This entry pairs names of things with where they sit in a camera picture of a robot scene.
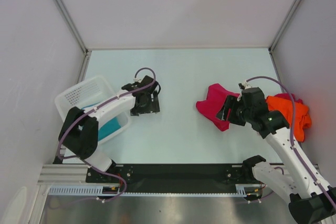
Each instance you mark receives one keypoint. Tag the orange t shirt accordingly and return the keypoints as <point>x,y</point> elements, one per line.
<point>302,118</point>

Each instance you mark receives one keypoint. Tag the white plastic laundry basket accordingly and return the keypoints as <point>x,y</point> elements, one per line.
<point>87,93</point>

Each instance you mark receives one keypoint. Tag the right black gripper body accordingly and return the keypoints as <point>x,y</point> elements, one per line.
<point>239,116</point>

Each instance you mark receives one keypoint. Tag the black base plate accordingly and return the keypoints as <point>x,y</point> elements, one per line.
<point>186,186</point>

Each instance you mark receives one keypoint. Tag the slotted white cable duct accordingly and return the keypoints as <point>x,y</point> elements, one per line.
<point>107,191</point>

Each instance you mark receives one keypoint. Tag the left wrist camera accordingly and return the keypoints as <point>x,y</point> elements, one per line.
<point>146,81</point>

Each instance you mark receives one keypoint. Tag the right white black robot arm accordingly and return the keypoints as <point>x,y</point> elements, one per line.
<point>309,196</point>

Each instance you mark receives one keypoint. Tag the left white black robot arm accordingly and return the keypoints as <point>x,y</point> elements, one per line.
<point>85,127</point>

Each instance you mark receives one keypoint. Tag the aluminium rail frame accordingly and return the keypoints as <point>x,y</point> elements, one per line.
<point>77,174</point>

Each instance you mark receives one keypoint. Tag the magenta t shirt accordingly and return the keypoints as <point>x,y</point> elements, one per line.
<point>215,98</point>

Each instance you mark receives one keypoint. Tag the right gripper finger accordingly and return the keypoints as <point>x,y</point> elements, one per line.
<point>231,102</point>
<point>223,114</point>

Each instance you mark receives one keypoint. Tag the dark pink t shirt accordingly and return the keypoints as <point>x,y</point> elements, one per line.
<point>287,97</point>

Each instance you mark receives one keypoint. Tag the teal t shirt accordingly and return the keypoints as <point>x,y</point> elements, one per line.
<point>108,124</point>

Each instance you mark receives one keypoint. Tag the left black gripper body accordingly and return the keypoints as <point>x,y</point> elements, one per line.
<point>149,106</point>

